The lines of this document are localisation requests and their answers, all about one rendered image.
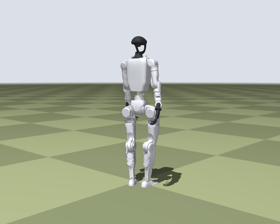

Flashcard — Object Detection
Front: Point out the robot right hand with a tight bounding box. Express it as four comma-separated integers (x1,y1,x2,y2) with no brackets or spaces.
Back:
150,103,161,125

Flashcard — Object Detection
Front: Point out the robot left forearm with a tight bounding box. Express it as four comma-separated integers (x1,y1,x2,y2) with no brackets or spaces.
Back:
123,86,132,105

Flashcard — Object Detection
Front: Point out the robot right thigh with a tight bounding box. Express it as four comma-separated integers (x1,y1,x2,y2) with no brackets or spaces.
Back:
143,105,160,152

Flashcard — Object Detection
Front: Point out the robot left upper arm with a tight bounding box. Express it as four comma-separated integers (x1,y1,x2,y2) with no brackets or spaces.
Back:
120,60,129,88

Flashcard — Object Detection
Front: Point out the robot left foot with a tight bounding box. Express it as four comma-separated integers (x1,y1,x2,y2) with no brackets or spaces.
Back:
128,178,139,186

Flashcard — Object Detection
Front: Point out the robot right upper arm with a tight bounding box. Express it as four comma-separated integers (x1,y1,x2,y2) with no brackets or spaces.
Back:
147,59,159,89

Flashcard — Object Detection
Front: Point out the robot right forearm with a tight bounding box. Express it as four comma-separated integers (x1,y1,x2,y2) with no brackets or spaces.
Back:
153,81,162,108

